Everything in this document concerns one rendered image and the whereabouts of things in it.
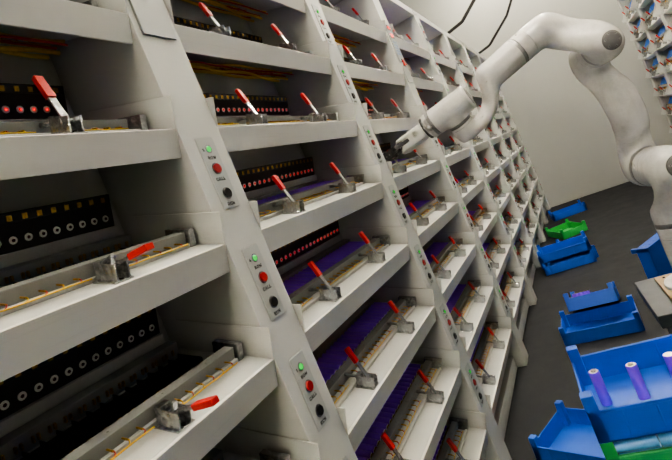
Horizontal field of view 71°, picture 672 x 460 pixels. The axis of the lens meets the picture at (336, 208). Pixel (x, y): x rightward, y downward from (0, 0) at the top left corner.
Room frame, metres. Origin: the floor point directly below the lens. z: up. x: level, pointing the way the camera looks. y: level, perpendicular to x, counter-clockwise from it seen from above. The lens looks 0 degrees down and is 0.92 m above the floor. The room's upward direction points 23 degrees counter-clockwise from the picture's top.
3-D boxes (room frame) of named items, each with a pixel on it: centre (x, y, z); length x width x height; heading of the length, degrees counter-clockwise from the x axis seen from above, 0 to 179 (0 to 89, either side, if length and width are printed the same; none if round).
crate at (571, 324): (2.00, -0.84, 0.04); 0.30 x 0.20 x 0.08; 62
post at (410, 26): (2.67, -0.74, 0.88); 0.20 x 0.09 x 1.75; 62
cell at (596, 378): (0.84, -0.31, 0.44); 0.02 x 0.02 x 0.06
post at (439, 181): (2.05, -0.41, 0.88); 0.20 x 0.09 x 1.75; 62
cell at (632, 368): (0.82, -0.36, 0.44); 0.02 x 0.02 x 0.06
